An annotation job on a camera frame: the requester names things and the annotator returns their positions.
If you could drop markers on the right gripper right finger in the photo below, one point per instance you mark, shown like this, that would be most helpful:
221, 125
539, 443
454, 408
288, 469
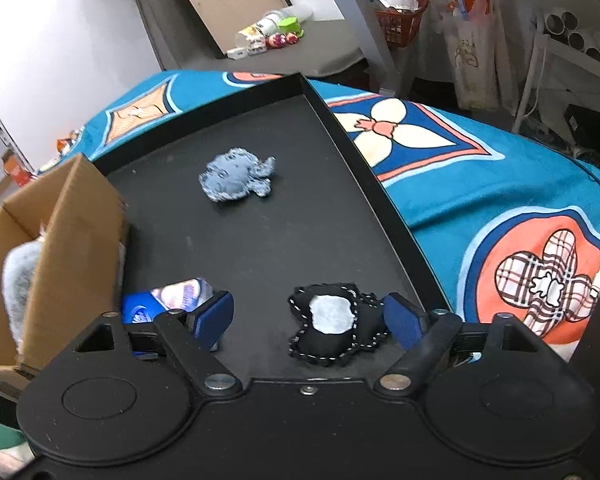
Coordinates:
425, 337

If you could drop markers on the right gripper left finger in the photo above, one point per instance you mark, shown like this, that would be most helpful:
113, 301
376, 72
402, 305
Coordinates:
187, 339

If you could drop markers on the blue tissue pack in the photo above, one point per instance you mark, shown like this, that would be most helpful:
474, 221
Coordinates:
188, 295

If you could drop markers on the blue grey fabric toy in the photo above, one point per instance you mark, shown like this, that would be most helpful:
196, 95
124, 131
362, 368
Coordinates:
236, 174

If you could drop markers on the brown cardboard box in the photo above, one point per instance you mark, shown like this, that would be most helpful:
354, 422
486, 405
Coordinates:
82, 219

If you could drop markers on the blue patterned blanket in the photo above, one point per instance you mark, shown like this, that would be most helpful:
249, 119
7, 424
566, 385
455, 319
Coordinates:
505, 224

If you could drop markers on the black tray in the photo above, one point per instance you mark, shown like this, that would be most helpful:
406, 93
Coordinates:
327, 220

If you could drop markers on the fluffy light blue plush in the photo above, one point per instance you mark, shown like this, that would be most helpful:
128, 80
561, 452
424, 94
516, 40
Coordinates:
17, 277

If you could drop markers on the orange bag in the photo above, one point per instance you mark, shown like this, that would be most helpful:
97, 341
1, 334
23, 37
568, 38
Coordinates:
65, 145

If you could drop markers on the orange cardboard box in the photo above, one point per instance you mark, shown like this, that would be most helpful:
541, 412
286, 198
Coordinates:
15, 169

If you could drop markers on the white charger box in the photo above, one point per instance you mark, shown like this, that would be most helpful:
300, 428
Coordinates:
237, 53

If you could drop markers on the white tote bag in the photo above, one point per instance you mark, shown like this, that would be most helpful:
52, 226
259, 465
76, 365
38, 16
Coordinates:
469, 30

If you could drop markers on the grey bench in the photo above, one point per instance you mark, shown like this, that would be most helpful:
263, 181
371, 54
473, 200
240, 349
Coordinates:
327, 50

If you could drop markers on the red plastic basket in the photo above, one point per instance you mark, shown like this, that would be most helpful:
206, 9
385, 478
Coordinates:
400, 28

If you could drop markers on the green lidded cup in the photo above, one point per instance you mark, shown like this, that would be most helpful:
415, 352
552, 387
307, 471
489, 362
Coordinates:
290, 25

